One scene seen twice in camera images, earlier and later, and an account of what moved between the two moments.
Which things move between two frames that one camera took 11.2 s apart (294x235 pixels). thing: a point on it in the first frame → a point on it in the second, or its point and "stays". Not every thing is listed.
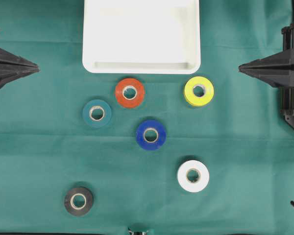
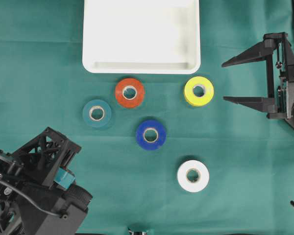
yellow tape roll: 202,81 stays
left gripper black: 6,67 → 53,151
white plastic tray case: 141,36 stays
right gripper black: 285,69 → 284,74
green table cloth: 211,152 stays
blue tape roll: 161,132 stays
